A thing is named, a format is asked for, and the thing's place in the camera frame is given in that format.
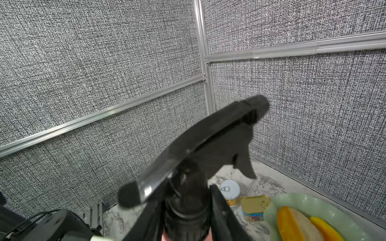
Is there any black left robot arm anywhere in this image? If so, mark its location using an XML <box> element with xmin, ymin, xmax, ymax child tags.
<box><xmin>1</xmin><ymin>194</ymin><xmax>103</xmax><ymax>241</ymax></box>

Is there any opaque pink spray bottle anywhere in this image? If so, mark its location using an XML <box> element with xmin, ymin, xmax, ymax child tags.
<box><xmin>161</xmin><ymin>230</ymin><xmax>213</xmax><ymax>241</ymax></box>

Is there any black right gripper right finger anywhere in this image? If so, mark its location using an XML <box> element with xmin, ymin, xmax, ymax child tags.
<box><xmin>210</xmin><ymin>184</ymin><xmax>252</xmax><ymax>241</ymax></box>

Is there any small round white can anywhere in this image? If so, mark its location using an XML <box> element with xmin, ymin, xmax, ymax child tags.
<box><xmin>220</xmin><ymin>180</ymin><xmax>241</xmax><ymax>209</ymax></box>

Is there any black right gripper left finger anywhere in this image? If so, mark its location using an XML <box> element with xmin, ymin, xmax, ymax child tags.
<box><xmin>122</xmin><ymin>201</ymin><xmax>164</xmax><ymax>241</ymax></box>

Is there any yellow mango slice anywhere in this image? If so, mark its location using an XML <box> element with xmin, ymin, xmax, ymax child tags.
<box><xmin>310</xmin><ymin>216</ymin><xmax>344</xmax><ymax>241</ymax></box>

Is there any orange bread roll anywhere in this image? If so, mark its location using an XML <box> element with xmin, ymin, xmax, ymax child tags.
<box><xmin>277</xmin><ymin>206</ymin><xmax>324</xmax><ymax>241</ymax></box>

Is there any black spray nozzle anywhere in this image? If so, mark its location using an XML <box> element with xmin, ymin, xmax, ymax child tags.
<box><xmin>118</xmin><ymin>95</ymin><xmax>270</xmax><ymax>234</ymax></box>

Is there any green scalloped plate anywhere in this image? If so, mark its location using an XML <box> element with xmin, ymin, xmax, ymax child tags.
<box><xmin>263</xmin><ymin>192</ymin><xmax>378</xmax><ymax>241</ymax></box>

